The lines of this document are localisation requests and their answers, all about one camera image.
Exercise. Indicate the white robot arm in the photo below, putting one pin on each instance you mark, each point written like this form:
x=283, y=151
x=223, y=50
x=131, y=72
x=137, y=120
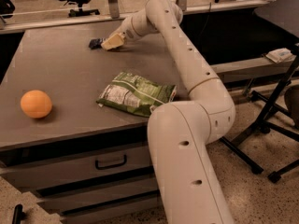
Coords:
x=178, y=132

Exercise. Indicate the white packet on ledge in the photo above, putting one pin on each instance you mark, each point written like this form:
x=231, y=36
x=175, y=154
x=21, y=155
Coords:
x=279, y=55

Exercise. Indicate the black cylinder on floor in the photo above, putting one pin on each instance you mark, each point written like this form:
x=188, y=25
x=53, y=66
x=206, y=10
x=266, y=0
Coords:
x=18, y=215

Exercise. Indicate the orange fruit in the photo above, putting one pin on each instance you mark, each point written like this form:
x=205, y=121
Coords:
x=36, y=104

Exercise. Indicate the black drawer handle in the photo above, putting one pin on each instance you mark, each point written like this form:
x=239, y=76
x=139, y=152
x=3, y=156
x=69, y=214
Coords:
x=102, y=165

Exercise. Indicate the green jalapeno chip bag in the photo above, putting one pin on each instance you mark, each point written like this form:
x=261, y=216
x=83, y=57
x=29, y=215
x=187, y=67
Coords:
x=135, y=94

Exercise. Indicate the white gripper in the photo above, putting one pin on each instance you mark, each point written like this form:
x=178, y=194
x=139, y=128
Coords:
x=128, y=32

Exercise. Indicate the grey drawer cabinet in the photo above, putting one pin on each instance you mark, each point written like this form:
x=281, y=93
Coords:
x=53, y=158

